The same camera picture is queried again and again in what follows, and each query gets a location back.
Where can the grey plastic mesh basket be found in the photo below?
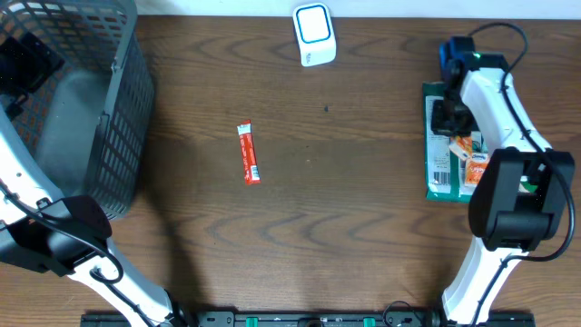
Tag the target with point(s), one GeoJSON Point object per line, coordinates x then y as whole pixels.
{"type": "Point", "coordinates": [76, 101]}

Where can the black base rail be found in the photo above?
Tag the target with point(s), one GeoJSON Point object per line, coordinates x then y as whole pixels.
{"type": "Point", "coordinates": [405, 318]}

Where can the white barcode scanner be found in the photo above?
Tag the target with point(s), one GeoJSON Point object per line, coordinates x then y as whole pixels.
{"type": "Point", "coordinates": [315, 34]}

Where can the orange white tissue pack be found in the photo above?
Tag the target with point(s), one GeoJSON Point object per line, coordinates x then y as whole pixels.
{"type": "Point", "coordinates": [475, 167]}

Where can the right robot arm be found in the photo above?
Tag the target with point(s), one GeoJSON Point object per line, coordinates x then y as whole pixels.
{"type": "Point", "coordinates": [524, 190]}

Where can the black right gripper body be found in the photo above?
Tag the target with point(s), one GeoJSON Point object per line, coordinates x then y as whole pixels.
{"type": "Point", "coordinates": [449, 116]}

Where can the green 3M package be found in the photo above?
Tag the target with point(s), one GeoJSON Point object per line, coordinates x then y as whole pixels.
{"type": "Point", "coordinates": [445, 173]}

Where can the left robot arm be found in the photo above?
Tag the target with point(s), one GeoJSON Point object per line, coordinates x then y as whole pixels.
{"type": "Point", "coordinates": [73, 237]}

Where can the red snack packet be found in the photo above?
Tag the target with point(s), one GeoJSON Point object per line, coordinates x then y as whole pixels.
{"type": "Point", "coordinates": [249, 161]}

